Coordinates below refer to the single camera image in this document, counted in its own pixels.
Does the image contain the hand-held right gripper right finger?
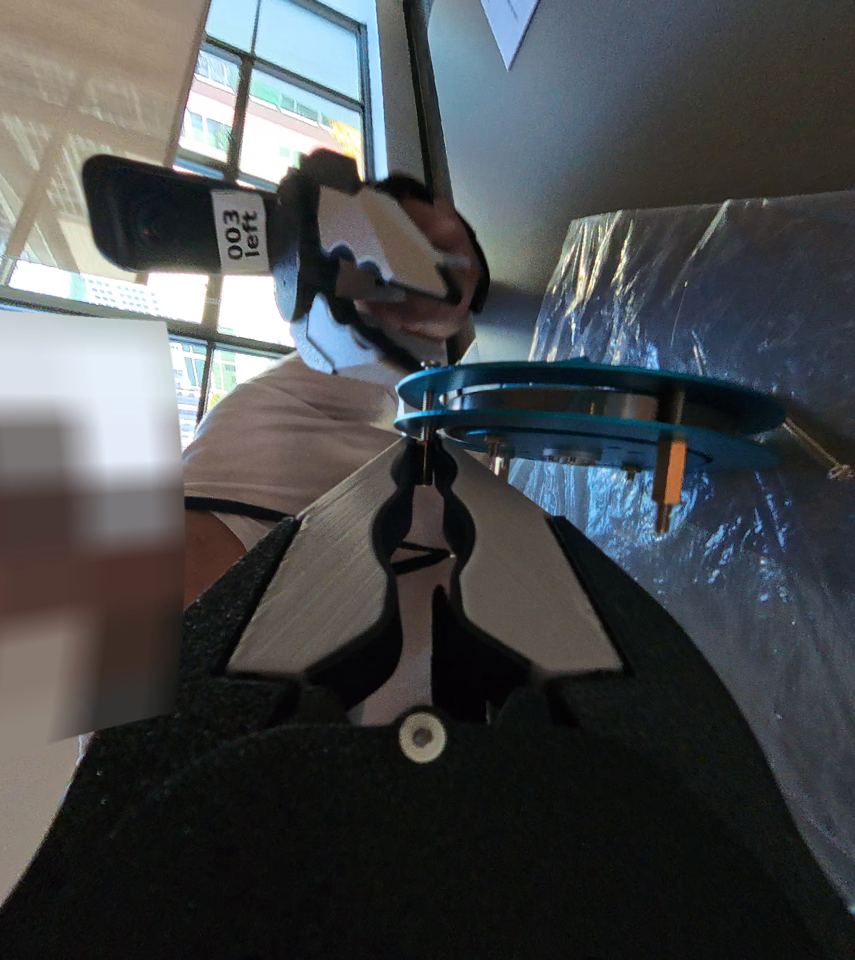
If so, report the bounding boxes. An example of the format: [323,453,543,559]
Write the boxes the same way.
[427,435,625,721]

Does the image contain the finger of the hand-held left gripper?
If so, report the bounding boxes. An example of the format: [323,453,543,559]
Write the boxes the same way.
[317,182,466,301]
[304,294,406,378]

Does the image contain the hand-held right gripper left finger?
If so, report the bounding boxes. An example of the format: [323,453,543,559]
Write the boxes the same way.
[227,438,410,717]

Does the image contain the blue metal turntable disc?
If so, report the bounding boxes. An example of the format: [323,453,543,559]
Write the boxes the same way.
[393,358,787,474]

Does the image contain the person's right forearm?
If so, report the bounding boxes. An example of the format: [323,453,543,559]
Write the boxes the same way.
[183,510,254,612]

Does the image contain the grey desk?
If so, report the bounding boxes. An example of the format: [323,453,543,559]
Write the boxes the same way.
[427,0,855,960]

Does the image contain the person's left hand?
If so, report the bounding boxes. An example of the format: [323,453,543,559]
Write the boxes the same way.
[356,174,490,355]

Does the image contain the large grid window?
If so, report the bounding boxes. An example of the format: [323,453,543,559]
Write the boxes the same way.
[0,0,378,432]

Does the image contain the large clear plastic bag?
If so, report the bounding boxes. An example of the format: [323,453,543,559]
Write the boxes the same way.
[510,183,855,960]

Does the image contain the printed instruction sheet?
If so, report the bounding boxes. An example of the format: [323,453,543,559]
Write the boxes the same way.
[480,0,543,71]

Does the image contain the small metal rod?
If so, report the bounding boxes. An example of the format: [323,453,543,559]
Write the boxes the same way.
[782,417,855,480]

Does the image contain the black lanyard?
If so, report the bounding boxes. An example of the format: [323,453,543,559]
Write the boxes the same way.
[184,497,453,573]

